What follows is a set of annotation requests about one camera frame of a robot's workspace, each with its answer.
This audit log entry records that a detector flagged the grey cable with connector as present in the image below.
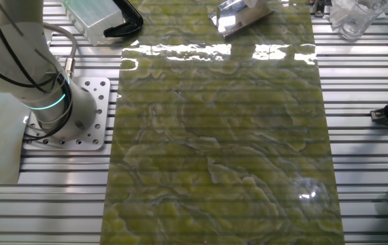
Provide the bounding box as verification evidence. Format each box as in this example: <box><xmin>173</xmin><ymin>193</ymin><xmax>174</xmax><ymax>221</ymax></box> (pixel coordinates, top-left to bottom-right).
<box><xmin>42</xmin><ymin>22</ymin><xmax>78</xmax><ymax>80</ymax></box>

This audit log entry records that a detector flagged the black C-clamp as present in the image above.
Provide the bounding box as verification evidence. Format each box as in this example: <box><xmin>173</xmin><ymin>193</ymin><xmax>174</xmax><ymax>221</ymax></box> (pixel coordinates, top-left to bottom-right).
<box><xmin>103</xmin><ymin>0</ymin><xmax>144</xmax><ymax>38</ymax></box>

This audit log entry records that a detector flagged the small dark metal bracket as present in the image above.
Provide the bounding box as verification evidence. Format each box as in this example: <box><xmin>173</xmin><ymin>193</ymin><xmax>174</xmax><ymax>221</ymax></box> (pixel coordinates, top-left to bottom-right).
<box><xmin>311</xmin><ymin>0</ymin><xmax>327</xmax><ymax>18</ymax></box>

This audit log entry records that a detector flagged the shiny metal roll holder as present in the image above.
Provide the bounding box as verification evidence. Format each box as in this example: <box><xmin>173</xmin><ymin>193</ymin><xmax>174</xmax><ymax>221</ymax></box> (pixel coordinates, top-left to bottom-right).
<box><xmin>209</xmin><ymin>0</ymin><xmax>274</xmax><ymax>39</ymax></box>

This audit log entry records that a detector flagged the clear glass cup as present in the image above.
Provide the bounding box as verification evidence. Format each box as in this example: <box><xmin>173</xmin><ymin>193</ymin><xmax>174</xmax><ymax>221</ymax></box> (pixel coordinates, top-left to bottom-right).
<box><xmin>338</xmin><ymin>0</ymin><xmax>388</xmax><ymax>42</ymax></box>

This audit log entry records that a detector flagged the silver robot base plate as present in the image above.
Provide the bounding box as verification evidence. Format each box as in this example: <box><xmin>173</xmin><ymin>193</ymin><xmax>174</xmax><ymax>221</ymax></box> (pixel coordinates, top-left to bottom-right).
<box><xmin>22</xmin><ymin>76</ymin><xmax>112</xmax><ymax>151</ymax></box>

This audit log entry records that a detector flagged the crumpled clear plastic bag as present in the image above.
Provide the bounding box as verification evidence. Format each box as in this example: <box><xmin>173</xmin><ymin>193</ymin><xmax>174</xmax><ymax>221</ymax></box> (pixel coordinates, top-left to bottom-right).
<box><xmin>329</xmin><ymin>0</ymin><xmax>361</xmax><ymax>30</ymax></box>

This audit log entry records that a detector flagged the translucent plastic box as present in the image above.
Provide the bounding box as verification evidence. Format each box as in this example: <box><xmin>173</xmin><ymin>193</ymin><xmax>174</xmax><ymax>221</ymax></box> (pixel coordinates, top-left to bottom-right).
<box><xmin>61</xmin><ymin>0</ymin><xmax>125</xmax><ymax>47</ymax></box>

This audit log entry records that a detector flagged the black base cable bundle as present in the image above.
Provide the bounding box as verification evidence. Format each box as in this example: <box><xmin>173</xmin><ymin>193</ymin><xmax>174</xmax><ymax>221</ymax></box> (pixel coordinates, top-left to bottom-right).
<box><xmin>0</xmin><ymin>0</ymin><xmax>74</xmax><ymax>143</ymax></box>

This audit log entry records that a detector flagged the green marble pattern mat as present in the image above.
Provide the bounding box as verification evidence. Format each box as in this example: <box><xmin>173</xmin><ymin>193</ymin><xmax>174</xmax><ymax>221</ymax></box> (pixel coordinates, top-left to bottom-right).
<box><xmin>99</xmin><ymin>0</ymin><xmax>345</xmax><ymax>245</ymax></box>

